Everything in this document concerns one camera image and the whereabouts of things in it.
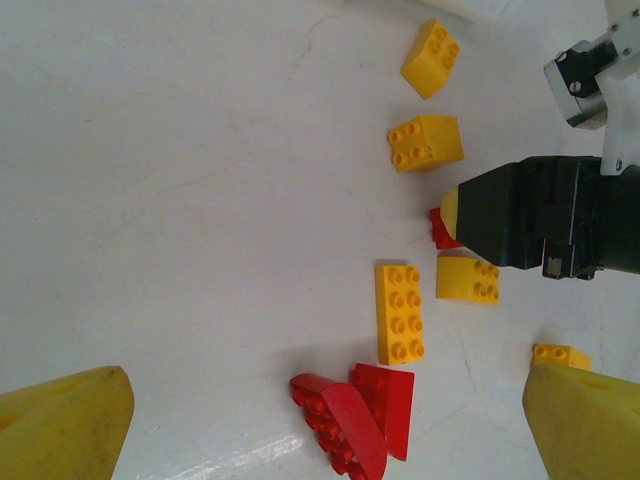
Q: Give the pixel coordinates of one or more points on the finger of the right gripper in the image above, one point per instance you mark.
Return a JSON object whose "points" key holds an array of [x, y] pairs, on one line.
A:
{"points": [[510, 215]]}

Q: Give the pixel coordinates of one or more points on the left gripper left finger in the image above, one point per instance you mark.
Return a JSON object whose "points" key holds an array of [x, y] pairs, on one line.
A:
{"points": [[55, 430]]}

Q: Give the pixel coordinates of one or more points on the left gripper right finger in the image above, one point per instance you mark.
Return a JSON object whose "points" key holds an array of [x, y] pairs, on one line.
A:
{"points": [[590, 430]]}

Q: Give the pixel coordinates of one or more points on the small red lego brick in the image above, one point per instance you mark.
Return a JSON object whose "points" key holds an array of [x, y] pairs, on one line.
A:
{"points": [[440, 232]]}

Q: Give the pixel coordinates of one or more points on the yellow curved lego brick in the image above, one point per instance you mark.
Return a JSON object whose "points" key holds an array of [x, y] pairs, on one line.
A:
{"points": [[457, 277], [425, 70]]}

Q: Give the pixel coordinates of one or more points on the yellow sloped lego brick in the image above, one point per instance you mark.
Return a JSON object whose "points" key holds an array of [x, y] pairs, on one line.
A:
{"points": [[440, 142]]}

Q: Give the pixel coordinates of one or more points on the red sloped lego brick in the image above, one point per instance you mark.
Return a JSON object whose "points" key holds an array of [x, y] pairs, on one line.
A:
{"points": [[395, 400]]}

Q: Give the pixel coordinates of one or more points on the large red curved lego brick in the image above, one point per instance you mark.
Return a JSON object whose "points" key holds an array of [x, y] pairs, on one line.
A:
{"points": [[350, 420]]}

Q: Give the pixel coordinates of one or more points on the small yellow lego brick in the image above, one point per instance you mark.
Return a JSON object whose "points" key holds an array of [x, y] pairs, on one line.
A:
{"points": [[555, 356]]}

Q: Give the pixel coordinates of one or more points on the flat yellow eight-stud lego brick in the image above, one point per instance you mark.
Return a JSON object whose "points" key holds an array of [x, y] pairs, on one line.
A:
{"points": [[400, 320]]}

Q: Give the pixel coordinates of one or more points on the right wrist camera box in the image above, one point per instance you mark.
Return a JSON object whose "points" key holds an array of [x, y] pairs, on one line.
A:
{"points": [[620, 100]]}

